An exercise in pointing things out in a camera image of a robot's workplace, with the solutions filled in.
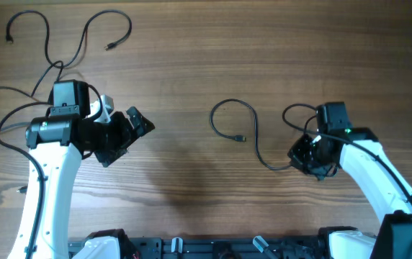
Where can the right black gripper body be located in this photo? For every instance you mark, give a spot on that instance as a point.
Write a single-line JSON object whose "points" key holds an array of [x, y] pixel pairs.
{"points": [[308, 156]]}

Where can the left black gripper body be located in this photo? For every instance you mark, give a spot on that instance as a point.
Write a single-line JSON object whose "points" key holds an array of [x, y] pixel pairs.
{"points": [[114, 135]]}

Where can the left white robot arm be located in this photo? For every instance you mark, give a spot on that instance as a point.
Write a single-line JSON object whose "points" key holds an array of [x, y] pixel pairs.
{"points": [[58, 142]]}

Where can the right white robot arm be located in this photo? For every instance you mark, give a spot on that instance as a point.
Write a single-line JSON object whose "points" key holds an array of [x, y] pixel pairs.
{"points": [[337, 144]]}

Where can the black metal base rail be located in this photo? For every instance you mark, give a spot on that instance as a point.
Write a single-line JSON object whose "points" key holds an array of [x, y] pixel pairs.
{"points": [[286, 247]]}

